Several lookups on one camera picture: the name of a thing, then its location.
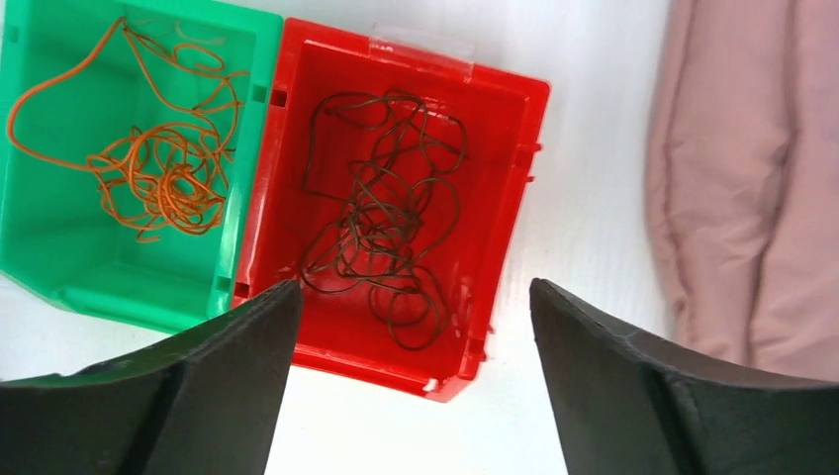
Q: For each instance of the red plastic bin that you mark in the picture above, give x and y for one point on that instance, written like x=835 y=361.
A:
x=387 y=186

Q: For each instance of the green plastic bin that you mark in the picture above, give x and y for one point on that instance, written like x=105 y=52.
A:
x=78 y=77

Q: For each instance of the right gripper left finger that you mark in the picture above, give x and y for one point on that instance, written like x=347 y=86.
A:
x=202 y=401

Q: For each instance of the pink cloth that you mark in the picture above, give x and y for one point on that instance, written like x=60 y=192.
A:
x=742 y=182

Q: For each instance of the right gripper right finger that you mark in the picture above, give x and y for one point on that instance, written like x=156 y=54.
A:
x=626 y=401

